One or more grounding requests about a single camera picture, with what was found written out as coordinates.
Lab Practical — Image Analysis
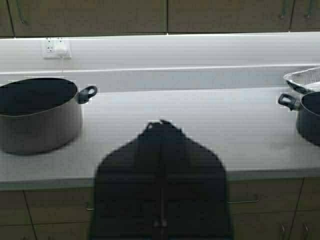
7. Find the white plug adapter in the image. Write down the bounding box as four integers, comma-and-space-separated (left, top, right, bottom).
54, 38, 68, 57

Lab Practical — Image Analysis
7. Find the dark pot at right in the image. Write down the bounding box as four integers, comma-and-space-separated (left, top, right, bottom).
278, 91, 320, 146

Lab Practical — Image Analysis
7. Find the cabinet door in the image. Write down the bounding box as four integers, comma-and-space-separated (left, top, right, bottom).
168, 0, 294, 34
7, 0, 167, 37

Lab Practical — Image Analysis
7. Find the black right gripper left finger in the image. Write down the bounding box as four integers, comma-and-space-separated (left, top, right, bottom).
88, 122, 163, 240

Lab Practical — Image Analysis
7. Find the left drawer front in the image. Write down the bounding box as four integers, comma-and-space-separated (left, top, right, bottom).
24, 187, 94, 224

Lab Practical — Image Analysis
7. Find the right drawer metal handle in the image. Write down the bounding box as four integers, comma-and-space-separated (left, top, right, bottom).
227, 194, 260, 204

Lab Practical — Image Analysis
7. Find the aluminium foil tray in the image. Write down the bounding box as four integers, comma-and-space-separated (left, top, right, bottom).
283, 66, 320, 95

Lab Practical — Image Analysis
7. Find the grey pot with black handles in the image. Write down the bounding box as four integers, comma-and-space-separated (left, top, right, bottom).
0, 77, 98, 155

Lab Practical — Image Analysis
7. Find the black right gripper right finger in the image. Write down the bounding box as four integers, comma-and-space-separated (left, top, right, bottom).
160, 120, 234, 240

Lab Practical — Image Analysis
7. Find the right drawer front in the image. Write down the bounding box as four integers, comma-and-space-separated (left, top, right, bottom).
228, 178, 303, 215

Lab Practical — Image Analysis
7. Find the white wall outlet plate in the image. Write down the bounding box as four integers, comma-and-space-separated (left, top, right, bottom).
41, 37, 72, 60

